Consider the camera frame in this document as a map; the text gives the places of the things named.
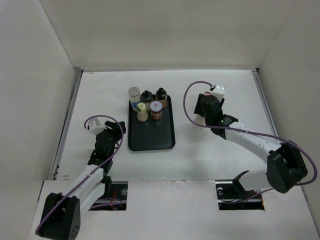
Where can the yellow cap spice bottle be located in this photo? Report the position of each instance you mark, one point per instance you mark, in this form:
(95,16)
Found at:
(142,114)

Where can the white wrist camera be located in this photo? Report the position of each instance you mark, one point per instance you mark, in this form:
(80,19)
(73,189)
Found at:
(218,91)
(94,126)

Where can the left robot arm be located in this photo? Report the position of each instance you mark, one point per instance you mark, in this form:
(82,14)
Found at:
(62,212)

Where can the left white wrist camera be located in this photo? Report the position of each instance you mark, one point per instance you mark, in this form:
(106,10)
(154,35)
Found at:
(94,126)

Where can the blue label bead jar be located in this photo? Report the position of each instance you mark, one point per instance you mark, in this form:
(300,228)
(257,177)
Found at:
(134,97)

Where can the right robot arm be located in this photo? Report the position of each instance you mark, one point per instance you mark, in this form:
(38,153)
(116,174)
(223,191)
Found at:
(285,166)

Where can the black plastic tray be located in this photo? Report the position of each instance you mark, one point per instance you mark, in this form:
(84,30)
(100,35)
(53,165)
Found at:
(151,135)

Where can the black knob spice bottle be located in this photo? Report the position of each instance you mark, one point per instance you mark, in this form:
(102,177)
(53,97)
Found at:
(161,96)

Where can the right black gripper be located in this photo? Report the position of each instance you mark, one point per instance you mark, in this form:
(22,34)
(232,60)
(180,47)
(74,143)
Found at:
(198,106)

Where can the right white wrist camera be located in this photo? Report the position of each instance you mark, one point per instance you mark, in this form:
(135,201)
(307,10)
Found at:
(218,91)

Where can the black cap spice bottle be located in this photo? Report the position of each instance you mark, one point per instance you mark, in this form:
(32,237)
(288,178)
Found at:
(147,99)

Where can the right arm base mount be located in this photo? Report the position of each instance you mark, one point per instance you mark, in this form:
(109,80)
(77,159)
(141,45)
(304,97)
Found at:
(231,196)

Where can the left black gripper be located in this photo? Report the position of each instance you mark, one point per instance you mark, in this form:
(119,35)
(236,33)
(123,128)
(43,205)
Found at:
(115,129)

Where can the red label white lid jar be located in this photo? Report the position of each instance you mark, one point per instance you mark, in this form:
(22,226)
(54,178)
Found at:
(156,110)

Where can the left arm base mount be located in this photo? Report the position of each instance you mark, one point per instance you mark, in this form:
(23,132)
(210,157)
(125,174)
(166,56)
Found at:
(114,198)

